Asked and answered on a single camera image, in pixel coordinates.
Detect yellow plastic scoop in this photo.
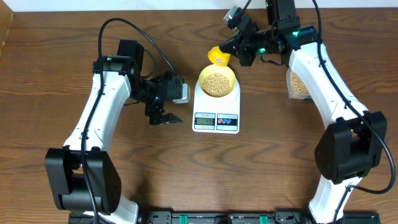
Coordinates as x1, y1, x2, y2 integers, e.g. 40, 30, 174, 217
208, 46, 231, 67

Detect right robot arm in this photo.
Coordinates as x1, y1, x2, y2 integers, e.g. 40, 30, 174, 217
220, 1, 387, 223

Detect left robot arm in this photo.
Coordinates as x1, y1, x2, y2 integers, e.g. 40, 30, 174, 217
45, 40, 190, 223

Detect yellow plastic bowl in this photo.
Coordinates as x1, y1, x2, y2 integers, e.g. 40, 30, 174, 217
198, 64, 236, 98

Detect soybeans in yellow bowl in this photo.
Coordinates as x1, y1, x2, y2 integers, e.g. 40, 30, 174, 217
202, 72, 231, 97

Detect white digital kitchen scale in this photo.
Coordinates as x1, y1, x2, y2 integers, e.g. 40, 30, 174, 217
192, 80, 241, 134

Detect soybeans pile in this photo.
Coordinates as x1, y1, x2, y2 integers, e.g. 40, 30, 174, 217
290, 71, 309, 94

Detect clear plastic container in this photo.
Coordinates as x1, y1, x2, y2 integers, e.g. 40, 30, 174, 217
286, 68, 312, 100

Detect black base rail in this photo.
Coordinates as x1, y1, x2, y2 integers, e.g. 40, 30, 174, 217
68, 208, 381, 224

